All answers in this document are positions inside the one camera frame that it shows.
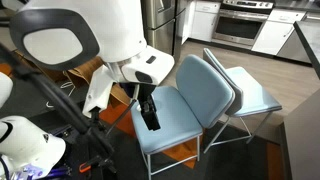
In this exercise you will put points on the stainless steel refrigerator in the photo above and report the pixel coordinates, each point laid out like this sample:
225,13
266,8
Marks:
163,23

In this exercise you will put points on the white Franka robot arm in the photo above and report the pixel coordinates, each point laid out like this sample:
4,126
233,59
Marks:
110,30

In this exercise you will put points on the white wide kitchen cabinet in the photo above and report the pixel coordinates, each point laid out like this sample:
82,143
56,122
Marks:
275,33

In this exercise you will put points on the dark and orange rug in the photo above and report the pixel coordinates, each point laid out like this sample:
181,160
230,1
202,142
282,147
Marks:
233,161

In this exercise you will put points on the light blue chair with mug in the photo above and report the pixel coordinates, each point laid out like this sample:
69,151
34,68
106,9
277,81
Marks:
173,120

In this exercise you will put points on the grey island side panel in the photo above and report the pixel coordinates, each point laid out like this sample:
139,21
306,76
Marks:
305,140

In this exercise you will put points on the brown cardboard box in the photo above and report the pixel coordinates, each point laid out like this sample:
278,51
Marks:
85,71

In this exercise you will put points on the white narrow kitchen cabinet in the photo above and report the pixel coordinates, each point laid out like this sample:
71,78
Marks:
204,20

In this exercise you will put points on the light blue empty chair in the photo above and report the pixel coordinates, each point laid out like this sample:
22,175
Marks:
250,93

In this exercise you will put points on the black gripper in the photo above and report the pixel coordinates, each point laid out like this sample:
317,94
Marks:
144,92

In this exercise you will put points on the black camera stand pole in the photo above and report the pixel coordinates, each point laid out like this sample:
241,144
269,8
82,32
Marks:
56,96

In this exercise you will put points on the dark kitchen countertop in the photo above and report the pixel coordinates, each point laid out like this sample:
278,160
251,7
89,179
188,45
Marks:
310,40

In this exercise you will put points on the stainless steel oven range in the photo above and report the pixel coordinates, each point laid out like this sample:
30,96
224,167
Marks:
238,26

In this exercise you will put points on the orange black clamp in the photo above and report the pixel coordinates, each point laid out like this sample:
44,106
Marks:
84,167

